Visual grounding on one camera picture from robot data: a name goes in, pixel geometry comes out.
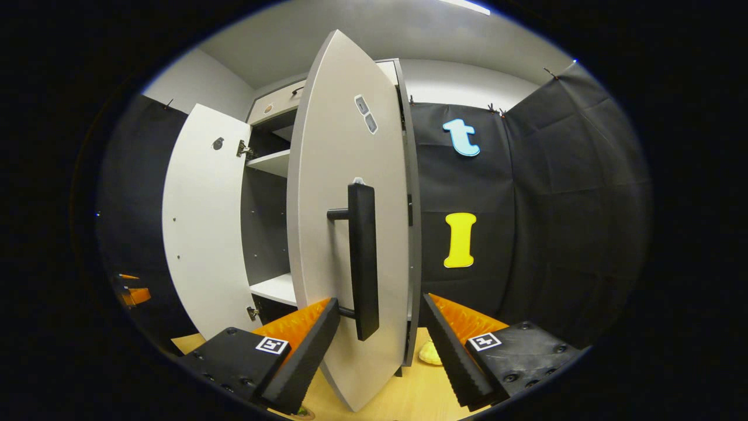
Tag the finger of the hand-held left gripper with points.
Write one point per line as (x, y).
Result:
(137, 296)
(128, 276)

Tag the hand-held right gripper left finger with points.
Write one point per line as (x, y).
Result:
(310, 356)

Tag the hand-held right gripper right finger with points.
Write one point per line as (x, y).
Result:
(450, 351)

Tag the grey cabinet door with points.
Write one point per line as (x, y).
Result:
(321, 175)
(204, 234)

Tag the metal door hinge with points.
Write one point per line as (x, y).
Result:
(242, 149)
(252, 313)

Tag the grey cabinet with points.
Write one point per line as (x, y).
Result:
(263, 222)

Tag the grey cabinet shelf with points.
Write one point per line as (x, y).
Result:
(272, 162)

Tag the grey cabinet drawer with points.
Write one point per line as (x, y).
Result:
(274, 105)

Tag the pale yellow lumpy object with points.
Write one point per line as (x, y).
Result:
(430, 353)

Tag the black backdrop cloth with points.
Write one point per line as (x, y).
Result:
(140, 204)
(555, 234)

